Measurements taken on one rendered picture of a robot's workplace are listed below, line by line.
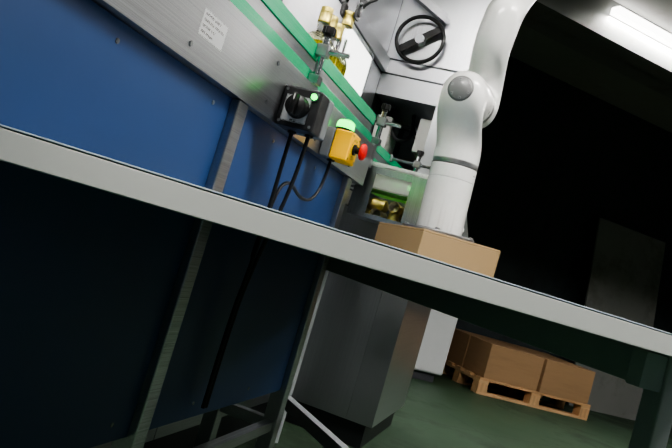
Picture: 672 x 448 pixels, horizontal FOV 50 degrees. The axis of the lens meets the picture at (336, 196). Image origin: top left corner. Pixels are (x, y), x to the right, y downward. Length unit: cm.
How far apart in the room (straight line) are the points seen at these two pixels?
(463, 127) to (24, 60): 122
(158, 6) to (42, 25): 19
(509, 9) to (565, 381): 448
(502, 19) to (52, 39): 130
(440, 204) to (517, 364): 407
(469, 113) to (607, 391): 565
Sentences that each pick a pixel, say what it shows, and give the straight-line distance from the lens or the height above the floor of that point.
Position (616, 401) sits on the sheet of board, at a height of 13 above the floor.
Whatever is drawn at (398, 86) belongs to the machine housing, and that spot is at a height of 146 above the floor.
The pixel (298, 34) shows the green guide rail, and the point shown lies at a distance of 145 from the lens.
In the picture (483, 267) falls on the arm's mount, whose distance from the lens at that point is 181.
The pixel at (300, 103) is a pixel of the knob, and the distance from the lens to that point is 135.
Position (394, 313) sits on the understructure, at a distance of 289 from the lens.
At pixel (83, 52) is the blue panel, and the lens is 92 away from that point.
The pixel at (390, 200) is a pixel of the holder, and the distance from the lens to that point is 209.
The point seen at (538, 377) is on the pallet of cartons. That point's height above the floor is 23.
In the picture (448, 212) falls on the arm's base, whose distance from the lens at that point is 182.
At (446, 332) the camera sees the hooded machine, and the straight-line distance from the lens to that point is 541.
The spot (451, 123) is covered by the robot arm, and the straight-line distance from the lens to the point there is 184.
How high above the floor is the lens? 72
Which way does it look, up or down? 4 degrees up
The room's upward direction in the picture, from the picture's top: 17 degrees clockwise
